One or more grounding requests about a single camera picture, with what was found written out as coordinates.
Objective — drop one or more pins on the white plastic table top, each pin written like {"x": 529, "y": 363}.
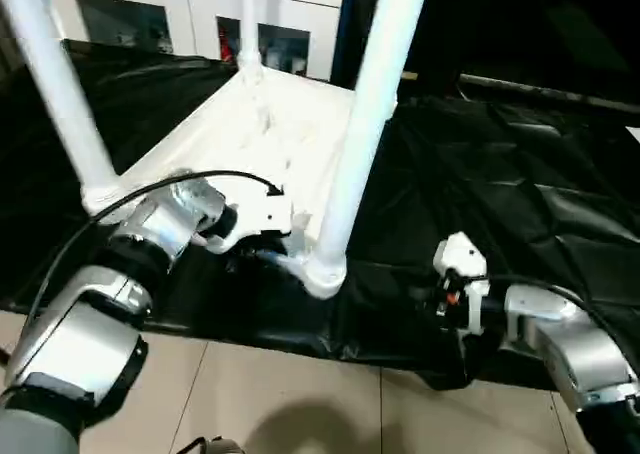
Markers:
{"x": 260, "y": 134}

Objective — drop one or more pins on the white plastic table leg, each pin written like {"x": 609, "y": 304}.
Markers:
{"x": 60, "y": 94}
{"x": 370, "y": 94}
{"x": 249, "y": 24}

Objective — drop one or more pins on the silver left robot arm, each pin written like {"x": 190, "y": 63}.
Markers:
{"x": 80, "y": 344}

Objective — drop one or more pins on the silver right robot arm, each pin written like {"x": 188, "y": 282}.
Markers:
{"x": 570, "y": 344}

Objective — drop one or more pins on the black work mat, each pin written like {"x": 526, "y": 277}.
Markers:
{"x": 500, "y": 194}

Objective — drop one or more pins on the dark robot foot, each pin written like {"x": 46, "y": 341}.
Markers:
{"x": 215, "y": 447}

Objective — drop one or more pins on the red bottle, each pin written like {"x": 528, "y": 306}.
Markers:
{"x": 225, "y": 49}

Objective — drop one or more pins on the small yellow tag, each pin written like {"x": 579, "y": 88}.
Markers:
{"x": 408, "y": 75}

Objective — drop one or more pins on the dark metal rod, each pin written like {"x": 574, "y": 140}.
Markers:
{"x": 550, "y": 89}

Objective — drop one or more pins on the white glass-door cabinet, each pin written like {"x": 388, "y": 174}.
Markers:
{"x": 190, "y": 4}

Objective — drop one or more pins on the white flat board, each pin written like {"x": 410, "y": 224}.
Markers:
{"x": 634, "y": 133}

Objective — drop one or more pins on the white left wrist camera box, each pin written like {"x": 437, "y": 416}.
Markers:
{"x": 255, "y": 209}

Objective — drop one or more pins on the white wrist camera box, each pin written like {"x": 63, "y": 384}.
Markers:
{"x": 255, "y": 209}
{"x": 460, "y": 259}

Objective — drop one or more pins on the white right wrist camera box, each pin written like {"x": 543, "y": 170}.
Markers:
{"x": 460, "y": 259}

